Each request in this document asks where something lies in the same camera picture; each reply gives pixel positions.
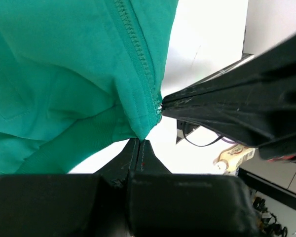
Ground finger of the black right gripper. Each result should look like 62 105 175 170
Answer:
162 34 296 120
162 98 296 161

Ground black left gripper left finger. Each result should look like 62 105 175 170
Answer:
0 139 140 237

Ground green zip jacket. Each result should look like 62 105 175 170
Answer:
0 0 178 175

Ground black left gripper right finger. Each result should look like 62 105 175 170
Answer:
127 140 259 237

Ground tan plastic bottle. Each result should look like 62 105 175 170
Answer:
213 144 256 174

